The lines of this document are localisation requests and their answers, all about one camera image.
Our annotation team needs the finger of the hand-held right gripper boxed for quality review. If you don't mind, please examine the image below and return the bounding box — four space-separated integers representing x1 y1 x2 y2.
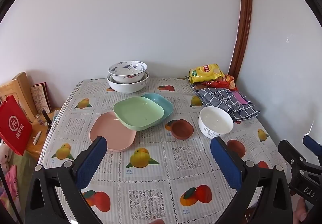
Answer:
302 135 322 158
278 140 322 174

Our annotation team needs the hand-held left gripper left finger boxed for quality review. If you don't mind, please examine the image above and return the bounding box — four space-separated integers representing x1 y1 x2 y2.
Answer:
25 136 108 224

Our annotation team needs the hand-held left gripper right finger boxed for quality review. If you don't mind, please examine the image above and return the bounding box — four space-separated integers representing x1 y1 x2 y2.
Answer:
210 136 293 224

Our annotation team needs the white bowl with blue swirl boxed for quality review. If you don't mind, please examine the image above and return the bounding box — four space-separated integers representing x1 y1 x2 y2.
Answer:
198 106 234 138

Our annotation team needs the pink plastic plate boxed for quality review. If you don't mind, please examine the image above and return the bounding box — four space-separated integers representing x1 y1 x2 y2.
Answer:
90 111 137 152

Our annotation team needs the green plastic plate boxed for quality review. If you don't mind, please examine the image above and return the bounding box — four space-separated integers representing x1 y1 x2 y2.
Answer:
113 96 165 131

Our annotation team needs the light blue plastic plate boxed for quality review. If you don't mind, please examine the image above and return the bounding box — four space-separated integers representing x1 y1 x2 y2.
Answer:
141 93 174 125

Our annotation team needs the person's right hand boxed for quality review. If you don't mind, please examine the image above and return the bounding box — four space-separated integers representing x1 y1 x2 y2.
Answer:
294 198 310 224

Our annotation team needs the fruit printed tablecloth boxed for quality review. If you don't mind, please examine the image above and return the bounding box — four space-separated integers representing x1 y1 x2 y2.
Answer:
38 77 290 224

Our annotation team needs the wooden side table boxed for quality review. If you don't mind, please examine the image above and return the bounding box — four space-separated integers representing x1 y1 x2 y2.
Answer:
25 107 61 160

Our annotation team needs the grey checkered cloth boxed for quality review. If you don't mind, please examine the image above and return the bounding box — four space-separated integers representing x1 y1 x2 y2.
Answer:
192 83 261 122

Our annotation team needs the red chips bag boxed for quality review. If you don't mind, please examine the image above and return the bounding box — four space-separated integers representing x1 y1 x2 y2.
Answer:
201 75 238 90

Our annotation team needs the patterned book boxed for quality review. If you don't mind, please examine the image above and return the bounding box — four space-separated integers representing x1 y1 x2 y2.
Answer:
31 82 52 114

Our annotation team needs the large white porcelain bowl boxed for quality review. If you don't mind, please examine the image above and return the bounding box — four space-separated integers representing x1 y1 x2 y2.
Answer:
107 71 150 93

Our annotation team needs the pink cloth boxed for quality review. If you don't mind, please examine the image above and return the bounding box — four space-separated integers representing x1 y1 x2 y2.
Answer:
0 164 21 199

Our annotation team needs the red paper bag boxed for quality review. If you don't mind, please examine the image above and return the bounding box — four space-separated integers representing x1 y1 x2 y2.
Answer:
0 95 33 156

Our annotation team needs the white plush toy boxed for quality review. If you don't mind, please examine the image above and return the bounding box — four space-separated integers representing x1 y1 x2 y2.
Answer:
0 142 13 166

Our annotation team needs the blue bird patterned porcelain bowl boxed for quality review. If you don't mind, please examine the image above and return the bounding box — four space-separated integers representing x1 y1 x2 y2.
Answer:
108 61 148 83

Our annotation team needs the yellow chips bag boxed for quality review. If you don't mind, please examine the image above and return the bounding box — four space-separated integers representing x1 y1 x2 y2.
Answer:
189 63 225 84

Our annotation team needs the wooden chair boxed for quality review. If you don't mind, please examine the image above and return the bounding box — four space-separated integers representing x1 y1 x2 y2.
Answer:
0 72 38 124

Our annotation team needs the brown wooden door frame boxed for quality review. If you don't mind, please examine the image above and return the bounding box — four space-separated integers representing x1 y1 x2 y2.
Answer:
229 0 253 80

